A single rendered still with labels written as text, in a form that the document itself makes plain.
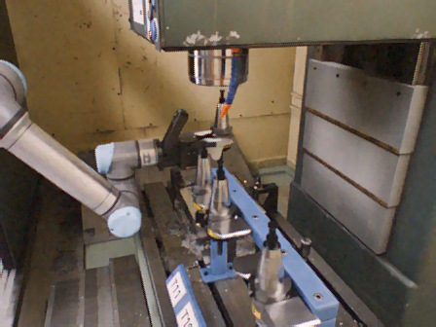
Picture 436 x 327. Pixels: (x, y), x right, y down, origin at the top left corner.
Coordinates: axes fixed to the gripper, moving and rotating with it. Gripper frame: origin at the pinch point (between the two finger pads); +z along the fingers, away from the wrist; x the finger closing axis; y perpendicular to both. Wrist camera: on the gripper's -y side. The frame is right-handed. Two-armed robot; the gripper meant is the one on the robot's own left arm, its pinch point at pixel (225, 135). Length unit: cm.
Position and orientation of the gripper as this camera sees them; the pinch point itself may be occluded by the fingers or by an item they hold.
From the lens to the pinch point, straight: 102.8
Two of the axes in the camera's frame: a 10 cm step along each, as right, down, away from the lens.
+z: 9.5, -1.4, 2.8
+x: 3.2, 3.8, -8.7
